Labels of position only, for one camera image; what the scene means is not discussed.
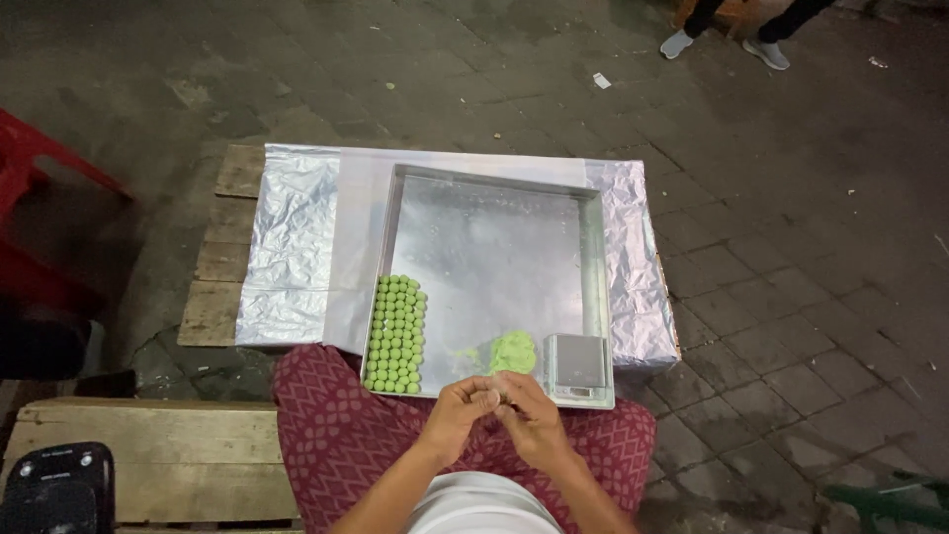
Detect person's left hand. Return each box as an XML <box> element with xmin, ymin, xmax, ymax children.
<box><xmin>420</xmin><ymin>375</ymin><xmax>502</xmax><ymax>469</ymax></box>

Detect person's patterned red trousers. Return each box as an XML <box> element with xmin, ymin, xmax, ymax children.
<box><xmin>271</xmin><ymin>343</ymin><xmax>658</xmax><ymax>534</ymax></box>

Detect wooden pallet table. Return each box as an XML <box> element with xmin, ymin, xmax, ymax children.
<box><xmin>176</xmin><ymin>144</ymin><xmax>268</xmax><ymax>348</ymax></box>

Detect small silver digital scale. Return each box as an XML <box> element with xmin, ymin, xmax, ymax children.
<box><xmin>543</xmin><ymin>334</ymin><xmax>609</xmax><ymax>401</ymax></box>

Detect grey sneaker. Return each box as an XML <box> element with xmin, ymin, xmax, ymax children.
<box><xmin>660</xmin><ymin>29</ymin><xmax>695</xmax><ymax>60</ymax></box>
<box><xmin>742</xmin><ymin>37</ymin><xmax>791</xmax><ymax>71</ymax></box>

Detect rows of green dough balls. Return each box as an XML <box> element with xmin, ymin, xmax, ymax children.
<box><xmin>362</xmin><ymin>274</ymin><xmax>429</xmax><ymax>395</ymax></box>

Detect aluminium foil sheet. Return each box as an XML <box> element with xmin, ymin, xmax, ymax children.
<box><xmin>235</xmin><ymin>143</ymin><xmax>681</xmax><ymax>370</ymax></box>

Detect black electronic device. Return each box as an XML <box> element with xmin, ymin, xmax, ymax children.
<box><xmin>0</xmin><ymin>442</ymin><xmax>117</xmax><ymax>534</ymax></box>

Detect person's white shirt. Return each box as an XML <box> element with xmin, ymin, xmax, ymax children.
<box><xmin>406</xmin><ymin>471</ymin><xmax>564</xmax><ymax>534</ymax></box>

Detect red plastic chair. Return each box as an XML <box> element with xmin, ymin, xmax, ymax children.
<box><xmin>0</xmin><ymin>108</ymin><xmax>134</xmax><ymax>316</ymax></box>

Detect lump of green dough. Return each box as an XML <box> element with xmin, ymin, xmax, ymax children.
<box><xmin>457</xmin><ymin>331</ymin><xmax>538</xmax><ymax>376</ymax></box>

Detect square metal baking tray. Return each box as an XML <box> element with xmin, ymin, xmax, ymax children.
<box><xmin>360</xmin><ymin>164</ymin><xmax>616</xmax><ymax>410</ymax></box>

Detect wooden pallet bench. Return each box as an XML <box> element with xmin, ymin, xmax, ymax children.
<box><xmin>0</xmin><ymin>398</ymin><xmax>305</xmax><ymax>534</ymax></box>

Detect person's right hand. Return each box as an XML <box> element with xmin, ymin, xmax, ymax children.
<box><xmin>492</xmin><ymin>371</ymin><xmax>573</xmax><ymax>473</ymax></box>

